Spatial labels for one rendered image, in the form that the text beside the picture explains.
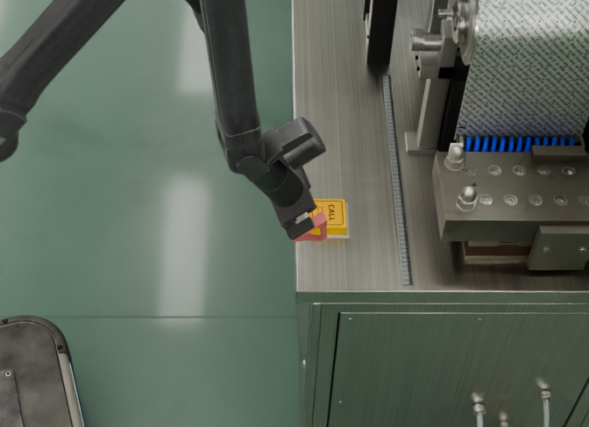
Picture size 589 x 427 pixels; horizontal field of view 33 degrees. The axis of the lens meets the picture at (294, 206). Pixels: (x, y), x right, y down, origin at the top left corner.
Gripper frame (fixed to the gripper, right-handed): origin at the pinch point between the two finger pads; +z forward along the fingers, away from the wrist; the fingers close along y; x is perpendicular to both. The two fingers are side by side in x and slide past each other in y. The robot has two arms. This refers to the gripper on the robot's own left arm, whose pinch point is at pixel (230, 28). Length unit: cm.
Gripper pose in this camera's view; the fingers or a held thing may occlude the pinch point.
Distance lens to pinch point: 200.2
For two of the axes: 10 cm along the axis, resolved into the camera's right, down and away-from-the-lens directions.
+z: 4.5, 4.3, 7.8
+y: -3.2, -7.4, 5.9
